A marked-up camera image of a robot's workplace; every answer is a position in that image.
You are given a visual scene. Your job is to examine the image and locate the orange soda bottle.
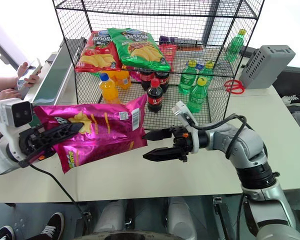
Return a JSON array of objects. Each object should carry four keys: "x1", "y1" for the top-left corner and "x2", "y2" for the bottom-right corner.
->
[
  {"x1": 98, "y1": 72, "x2": 121, "y2": 105},
  {"x1": 113, "y1": 70, "x2": 132, "y2": 91}
]

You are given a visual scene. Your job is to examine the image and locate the black wire mesh rack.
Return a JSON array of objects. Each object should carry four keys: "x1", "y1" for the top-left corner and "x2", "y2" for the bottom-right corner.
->
[{"x1": 51, "y1": 0, "x2": 266, "y2": 131}]

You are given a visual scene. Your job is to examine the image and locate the black sneaker white toe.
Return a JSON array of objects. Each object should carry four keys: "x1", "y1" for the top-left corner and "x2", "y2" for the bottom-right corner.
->
[{"x1": 0, "y1": 225, "x2": 16, "y2": 240}]

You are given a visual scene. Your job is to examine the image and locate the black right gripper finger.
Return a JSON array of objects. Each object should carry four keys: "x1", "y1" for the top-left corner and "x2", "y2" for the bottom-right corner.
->
[
  {"x1": 142, "y1": 146, "x2": 182, "y2": 164},
  {"x1": 141, "y1": 128, "x2": 173, "y2": 142}
]

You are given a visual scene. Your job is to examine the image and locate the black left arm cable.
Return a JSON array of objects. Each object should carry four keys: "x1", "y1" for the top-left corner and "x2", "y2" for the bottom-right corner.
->
[{"x1": 29, "y1": 162, "x2": 92, "y2": 227}]

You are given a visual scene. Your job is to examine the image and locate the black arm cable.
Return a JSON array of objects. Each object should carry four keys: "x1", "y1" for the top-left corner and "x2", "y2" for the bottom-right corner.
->
[
  {"x1": 29, "y1": 162, "x2": 92, "y2": 227},
  {"x1": 195, "y1": 113, "x2": 249, "y2": 160}
]

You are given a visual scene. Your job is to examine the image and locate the red snack packet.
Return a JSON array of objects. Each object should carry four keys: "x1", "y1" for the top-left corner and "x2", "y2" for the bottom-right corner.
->
[{"x1": 158, "y1": 44, "x2": 178, "y2": 73}]

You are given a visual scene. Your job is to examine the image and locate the magenta chips bag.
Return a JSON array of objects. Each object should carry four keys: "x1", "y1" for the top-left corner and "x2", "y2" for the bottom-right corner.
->
[{"x1": 33, "y1": 93, "x2": 149, "y2": 175}]

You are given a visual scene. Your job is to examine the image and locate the black sneaker white laces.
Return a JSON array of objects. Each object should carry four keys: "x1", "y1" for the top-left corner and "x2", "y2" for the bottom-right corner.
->
[{"x1": 31, "y1": 212, "x2": 66, "y2": 240}]

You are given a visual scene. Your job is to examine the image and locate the grey vented box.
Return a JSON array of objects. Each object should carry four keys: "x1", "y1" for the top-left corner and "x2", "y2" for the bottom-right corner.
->
[{"x1": 239, "y1": 44, "x2": 297, "y2": 90}]

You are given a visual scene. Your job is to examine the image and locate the red chips bag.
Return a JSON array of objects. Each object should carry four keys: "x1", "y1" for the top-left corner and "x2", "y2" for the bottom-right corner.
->
[{"x1": 74, "y1": 30, "x2": 123, "y2": 74}]

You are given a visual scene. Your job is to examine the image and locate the green chips bag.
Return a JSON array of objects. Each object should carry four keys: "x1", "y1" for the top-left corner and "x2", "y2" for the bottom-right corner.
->
[{"x1": 107, "y1": 27, "x2": 172, "y2": 72}]

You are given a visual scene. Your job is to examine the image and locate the red ring cord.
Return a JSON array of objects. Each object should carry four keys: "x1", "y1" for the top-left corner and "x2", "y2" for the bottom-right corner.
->
[{"x1": 223, "y1": 79, "x2": 246, "y2": 95}]

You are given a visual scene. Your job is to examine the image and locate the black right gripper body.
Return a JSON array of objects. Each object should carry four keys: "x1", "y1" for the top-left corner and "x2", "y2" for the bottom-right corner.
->
[{"x1": 169, "y1": 126, "x2": 194, "y2": 163}]

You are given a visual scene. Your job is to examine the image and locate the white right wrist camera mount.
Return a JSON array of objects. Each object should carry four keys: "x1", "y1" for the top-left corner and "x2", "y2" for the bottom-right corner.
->
[{"x1": 171, "y1": 100, "x2": 204, "y2": 154}]

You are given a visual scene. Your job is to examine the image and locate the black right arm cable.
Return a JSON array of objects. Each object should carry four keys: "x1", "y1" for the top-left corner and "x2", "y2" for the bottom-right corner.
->
[{"x1": 195, "y1": 113, "x2": 249, "y2": 160}]

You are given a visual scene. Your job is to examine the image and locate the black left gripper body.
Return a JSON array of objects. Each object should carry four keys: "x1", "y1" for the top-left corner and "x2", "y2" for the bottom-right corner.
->
[{"x1": 18, "y1": 125, "x2": 55, "y2": 162}]

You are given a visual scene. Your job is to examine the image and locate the white smartphone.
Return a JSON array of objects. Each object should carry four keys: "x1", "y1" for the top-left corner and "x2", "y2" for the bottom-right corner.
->
[{"x1": 15, "y1": 58, "x2": 44, "y2": 91}]

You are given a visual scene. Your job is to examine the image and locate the person's hand with phone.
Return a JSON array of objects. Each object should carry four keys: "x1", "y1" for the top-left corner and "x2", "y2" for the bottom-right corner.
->
[{"x1": 15, "y1": 62, "x2": 42, "y2": 89}]

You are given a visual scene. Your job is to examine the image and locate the green soda bottle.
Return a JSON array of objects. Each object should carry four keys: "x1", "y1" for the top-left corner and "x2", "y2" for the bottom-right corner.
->
[
  {"x1": 225, "y1": 28, "x2": 248, "y2": 63},
  {"x1": 198, "y1": 60, "x2": 215, "y2": 86},
  {"x1": 186, "y1": 76, "x2": 208, "y2": 114},
  {"x1": 177, "y1": 59, "x2": 198, "y2": 96}
]

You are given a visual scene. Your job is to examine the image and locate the purple snack packet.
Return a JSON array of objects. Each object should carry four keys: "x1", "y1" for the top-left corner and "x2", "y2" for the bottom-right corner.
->
[{"x1": 159, "y1": 35, "x2": 179, "y2": 44}]

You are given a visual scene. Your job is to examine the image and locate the cola bottle red label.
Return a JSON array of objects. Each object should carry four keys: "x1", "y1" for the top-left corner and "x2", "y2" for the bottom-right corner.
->
[
  {"x1": 139, "y1": 70, "x2": 156, "y2": 92},
  {"x1": 154, "y1": 71, "x2": 171, "y2": 94}
]

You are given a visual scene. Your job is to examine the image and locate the grey conveyor belt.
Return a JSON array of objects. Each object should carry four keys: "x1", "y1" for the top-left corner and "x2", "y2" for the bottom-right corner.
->
[{"x1": 30, "y1": 38, "x2": 89, "y2": 106}]

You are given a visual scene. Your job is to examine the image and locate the person's bare hand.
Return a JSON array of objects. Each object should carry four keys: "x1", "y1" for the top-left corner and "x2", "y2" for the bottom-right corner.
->
[{"x1": 0, "y1": 88, "x2": 23, "y2": 101}]

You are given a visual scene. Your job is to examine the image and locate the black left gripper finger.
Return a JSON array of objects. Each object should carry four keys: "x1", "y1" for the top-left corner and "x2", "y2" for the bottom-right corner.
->
[
  {"x1": 39, "y1": 121, "x2": 85, "y2": 148},
  {"x1": 17, "y1": 144, "x2": 57, "y2": 169}
]

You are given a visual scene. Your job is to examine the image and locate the cola bottle red cap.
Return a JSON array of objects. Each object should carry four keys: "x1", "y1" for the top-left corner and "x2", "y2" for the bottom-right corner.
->
[{"x1": 146, "y1": 78, "x2": 164, "y2": 114}]

